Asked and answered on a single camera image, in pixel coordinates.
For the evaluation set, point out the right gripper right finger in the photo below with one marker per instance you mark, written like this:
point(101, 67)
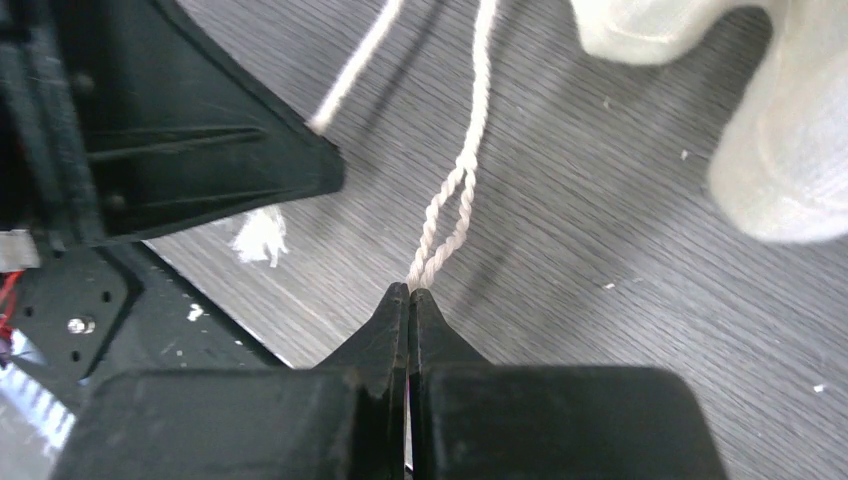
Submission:
point(472, 419)

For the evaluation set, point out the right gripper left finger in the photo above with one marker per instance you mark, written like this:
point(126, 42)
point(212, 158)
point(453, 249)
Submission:
point(342, 419)

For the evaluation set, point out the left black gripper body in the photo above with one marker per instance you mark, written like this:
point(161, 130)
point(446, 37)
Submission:
point(125, 121)

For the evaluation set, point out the strawberry print ruffled blanket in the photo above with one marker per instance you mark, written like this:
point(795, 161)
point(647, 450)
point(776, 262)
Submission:
point(587, 172)

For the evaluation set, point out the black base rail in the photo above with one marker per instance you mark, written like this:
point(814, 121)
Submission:
point(133, 369)

